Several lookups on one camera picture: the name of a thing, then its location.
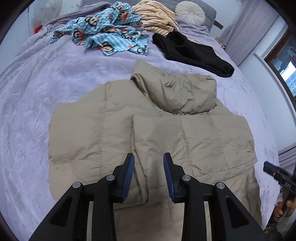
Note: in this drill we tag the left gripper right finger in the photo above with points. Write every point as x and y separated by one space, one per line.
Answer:
209 210

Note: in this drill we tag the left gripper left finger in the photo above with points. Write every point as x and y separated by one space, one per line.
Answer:
92 203

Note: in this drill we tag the beige puffer jacket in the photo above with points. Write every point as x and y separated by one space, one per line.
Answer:
152 113

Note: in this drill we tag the person's right hand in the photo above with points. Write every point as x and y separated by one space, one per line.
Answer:
281 208

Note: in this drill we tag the lavender plush bed blanket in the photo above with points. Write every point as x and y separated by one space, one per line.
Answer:
41 75

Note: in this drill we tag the grey curtain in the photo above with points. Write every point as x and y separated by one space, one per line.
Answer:
248 29

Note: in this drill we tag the black garment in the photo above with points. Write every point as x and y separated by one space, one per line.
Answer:
177 47

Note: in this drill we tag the grey quilted headboard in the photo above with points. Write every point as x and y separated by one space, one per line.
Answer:
210 12

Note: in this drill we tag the round cream pleated cushion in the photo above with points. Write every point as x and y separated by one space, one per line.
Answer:
190 12

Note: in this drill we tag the blue monkey print garment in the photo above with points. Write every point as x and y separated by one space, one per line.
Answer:
116 29

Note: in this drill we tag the yellow striped garment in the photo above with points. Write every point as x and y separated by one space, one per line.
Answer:
156 17

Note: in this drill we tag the white floral pillow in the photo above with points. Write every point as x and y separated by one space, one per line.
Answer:
45 10

